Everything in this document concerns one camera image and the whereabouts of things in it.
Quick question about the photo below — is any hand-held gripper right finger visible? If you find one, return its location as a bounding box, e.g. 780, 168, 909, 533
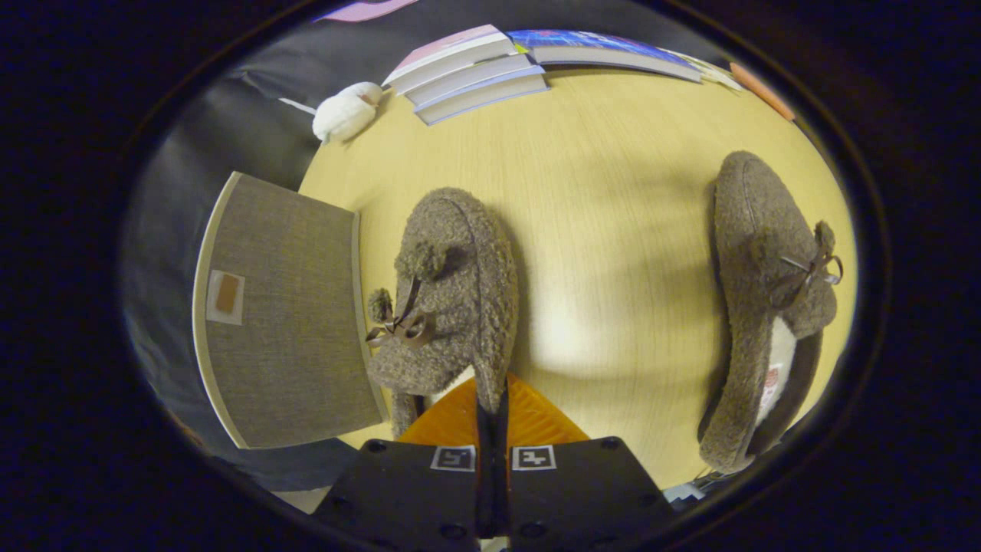
494, 373, 677, 552

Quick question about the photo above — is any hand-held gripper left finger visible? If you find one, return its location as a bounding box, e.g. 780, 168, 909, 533
311, 383, 494, 552

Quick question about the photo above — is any brown fuzzy slipper shoe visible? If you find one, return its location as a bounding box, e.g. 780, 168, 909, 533
364, 186, 520, 439
697, 150, 845, 475

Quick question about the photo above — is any grey fabric storage box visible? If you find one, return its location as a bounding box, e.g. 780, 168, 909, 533
192, 172, 389, 450

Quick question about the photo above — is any black backdrop cloth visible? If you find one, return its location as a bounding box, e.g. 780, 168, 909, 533
120, 0, 729, 492

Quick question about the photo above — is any white colour swatch card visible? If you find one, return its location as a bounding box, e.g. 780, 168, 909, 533
658, 48, 744, 92

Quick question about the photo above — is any pink cover book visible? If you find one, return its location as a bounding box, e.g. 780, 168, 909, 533
382, 24, 519, 94

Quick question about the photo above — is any white plush toy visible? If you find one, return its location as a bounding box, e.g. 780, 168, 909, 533
311, 81, 384, 143

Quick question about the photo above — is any blue cover book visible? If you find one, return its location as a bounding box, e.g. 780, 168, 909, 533
506, 29, 703, 83

